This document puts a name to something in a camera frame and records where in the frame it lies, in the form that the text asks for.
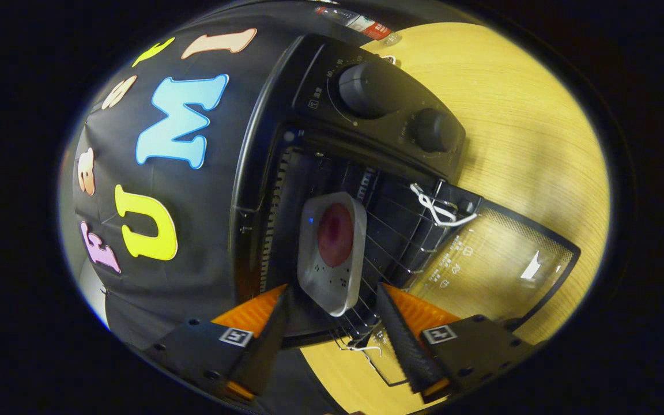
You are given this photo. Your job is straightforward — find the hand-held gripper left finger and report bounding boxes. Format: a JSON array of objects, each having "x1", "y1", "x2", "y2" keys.
[{"x1": 145, "y1": 282, "x2": 289, "y2": 404}]

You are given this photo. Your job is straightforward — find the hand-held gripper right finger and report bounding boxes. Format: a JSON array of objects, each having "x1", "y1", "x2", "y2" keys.
[{"x1": 375, "y1": 282, "x2": 540, "y2": 404}]

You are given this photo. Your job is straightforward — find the white square plate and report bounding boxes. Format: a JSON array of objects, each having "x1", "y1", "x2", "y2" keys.
[{"x1": 297, "y1": 191, "x2": 367, "y2": 318}]

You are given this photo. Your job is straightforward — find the pink ham slice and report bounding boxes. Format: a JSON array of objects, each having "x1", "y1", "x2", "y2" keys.
[{"x1": 317, "y1": 202, "x2": 354, "y2": 267}]

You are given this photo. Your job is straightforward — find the black toaster oven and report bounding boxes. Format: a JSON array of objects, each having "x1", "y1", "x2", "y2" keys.
[{"x1": 229, "y1": 33, "x2": 582, "y2": 387}]

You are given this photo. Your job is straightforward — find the metal oven rack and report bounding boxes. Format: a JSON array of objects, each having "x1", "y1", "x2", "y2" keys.
[{"x1": 332, "y1": 167, "x2": 459, "y2": 346}]

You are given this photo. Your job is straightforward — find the clear water bottle red label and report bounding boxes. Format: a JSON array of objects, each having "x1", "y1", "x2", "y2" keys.
[{"x1": 315, "y1": 6, "x2": 402, "y2": 47}]

